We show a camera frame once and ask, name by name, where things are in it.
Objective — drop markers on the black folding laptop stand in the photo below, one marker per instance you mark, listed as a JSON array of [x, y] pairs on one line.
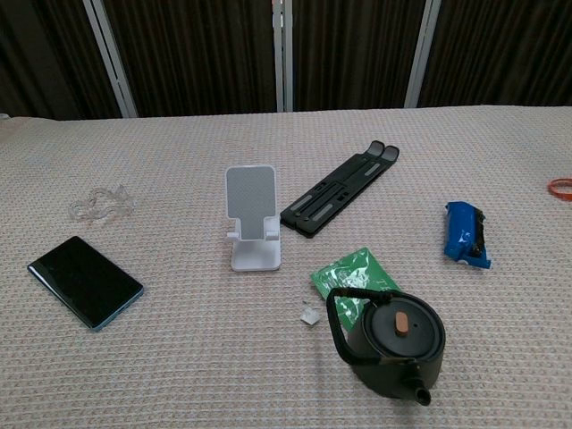
[[330, 192]]

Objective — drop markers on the clear plastic wrapper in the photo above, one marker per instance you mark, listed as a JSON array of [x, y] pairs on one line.
[[96, 196]]

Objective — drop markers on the green tea packet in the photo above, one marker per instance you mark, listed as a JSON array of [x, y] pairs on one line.
[[348, 272]]

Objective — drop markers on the small clear plastic piece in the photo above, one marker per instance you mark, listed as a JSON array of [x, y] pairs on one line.
[[308, 317]]

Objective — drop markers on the black smartphone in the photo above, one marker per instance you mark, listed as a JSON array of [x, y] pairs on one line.
[[85, 283]]

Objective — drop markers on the blue snack packet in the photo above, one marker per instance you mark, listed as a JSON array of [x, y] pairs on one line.
[[460, 228]]

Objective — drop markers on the dark ribbed partition panel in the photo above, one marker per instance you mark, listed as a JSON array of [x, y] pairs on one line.
[[44, 58], [353, 53], [505, 49], [196, 53]]

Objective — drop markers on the beige woven tablecloth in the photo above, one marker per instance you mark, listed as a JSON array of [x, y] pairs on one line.
[[179, 366]]

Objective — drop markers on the white partition frame post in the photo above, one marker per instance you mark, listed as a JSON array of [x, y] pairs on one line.
[[422, 53], [111, 62], [283, 58]]

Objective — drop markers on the white phone stand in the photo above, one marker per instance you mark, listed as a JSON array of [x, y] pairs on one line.
[[250, 196]]

